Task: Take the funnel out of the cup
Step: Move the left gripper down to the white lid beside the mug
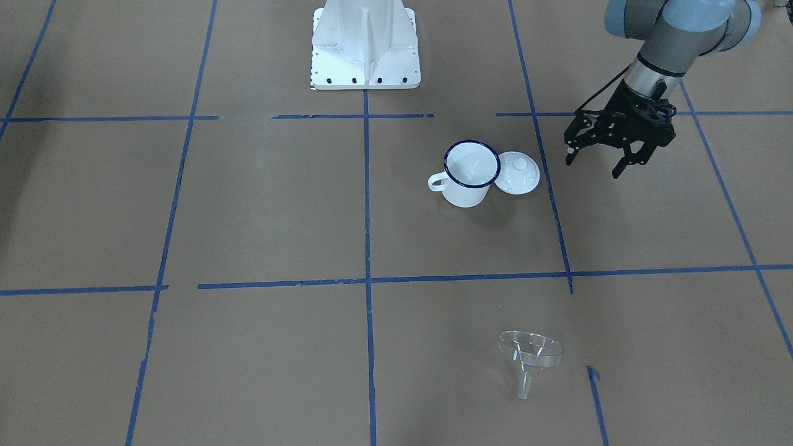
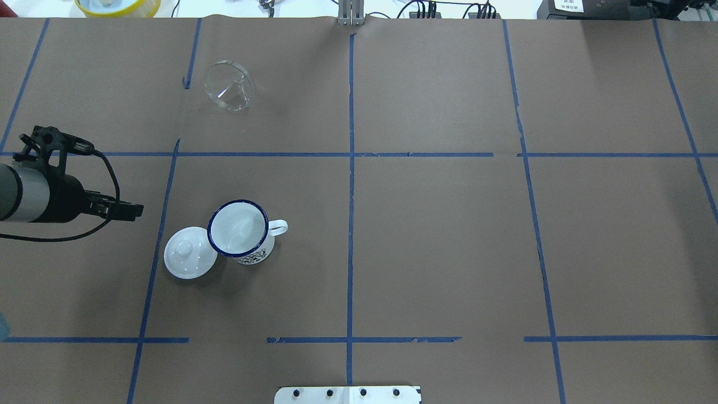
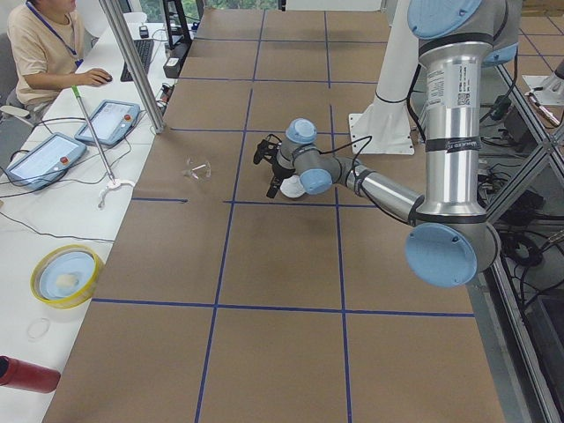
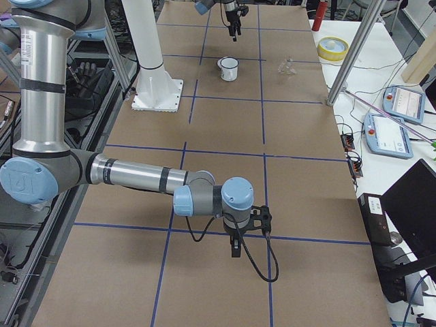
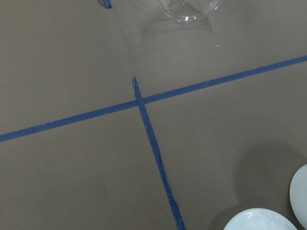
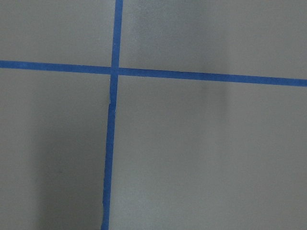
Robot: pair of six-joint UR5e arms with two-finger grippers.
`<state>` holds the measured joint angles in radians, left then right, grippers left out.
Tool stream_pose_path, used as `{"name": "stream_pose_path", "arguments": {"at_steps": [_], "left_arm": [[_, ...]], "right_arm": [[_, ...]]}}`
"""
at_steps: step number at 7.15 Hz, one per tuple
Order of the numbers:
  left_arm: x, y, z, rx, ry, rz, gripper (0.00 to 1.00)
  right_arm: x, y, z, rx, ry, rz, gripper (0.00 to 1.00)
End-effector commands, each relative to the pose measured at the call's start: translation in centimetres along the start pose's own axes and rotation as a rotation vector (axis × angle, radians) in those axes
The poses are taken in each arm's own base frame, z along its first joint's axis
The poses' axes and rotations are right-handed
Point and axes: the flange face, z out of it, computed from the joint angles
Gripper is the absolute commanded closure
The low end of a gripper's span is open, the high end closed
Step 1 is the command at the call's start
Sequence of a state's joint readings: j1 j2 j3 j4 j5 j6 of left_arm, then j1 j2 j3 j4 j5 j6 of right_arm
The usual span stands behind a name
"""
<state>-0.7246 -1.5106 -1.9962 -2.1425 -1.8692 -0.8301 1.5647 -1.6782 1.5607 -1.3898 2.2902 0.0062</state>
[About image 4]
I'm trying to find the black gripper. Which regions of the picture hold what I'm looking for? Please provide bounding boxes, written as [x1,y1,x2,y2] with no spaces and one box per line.
[223,205,272,258]
[225,9,248,42]

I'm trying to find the clear plastic funnel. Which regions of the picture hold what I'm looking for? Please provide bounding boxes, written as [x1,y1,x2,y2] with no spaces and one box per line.
[278,57,296,76]

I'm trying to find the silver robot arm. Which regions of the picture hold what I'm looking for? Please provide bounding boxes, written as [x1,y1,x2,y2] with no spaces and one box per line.
[1,1,272,258]
[194,0,249,42]

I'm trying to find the white enamel mug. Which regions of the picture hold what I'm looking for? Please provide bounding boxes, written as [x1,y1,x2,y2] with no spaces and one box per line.
[217,57,239,82]

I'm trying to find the red bottle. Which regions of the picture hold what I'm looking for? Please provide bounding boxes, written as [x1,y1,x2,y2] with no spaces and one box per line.
[311,1,328,31]

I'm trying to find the yellow tape roll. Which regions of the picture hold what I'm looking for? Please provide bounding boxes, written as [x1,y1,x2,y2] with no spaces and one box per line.
[317,37,349,61]

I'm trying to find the orange connector block near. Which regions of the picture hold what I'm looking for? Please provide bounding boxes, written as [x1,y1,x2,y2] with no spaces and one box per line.
[346,151,363,178]

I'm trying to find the orange connector block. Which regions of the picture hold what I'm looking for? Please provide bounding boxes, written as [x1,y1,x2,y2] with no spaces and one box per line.
[339,123,355,151]
[346,151,363,178]

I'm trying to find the orange connector block far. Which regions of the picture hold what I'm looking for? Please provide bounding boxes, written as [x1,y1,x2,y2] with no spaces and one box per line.
[339,123,355,151]

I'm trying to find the black computer box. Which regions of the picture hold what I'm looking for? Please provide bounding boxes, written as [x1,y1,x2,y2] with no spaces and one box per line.
[357,192,426,305]

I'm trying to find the black laptop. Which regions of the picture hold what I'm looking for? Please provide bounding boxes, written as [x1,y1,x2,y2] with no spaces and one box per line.
[381,159,436,258]

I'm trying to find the near teach pendant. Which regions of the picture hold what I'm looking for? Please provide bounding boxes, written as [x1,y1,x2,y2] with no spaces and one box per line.
[364,113,414,159]

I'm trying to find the teach pendant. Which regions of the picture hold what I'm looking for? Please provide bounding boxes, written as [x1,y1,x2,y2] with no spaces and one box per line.
[382,85,425,125]
[364,113,414,159]

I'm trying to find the far teach pendant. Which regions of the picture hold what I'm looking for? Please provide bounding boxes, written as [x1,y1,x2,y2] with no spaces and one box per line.
[382,85,425,125]

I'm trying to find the wooden beam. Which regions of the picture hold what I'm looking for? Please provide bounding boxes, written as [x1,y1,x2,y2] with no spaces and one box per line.
[401,29,436,84]

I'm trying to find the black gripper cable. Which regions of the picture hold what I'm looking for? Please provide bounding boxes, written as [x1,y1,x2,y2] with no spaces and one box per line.
[183,213,279,283]

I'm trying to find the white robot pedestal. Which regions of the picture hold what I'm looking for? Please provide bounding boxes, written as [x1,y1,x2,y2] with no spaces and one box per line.
[122,0,183,112]

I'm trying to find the aluminium frame post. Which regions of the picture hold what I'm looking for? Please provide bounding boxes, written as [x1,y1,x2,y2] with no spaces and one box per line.
[326,0,386,106]

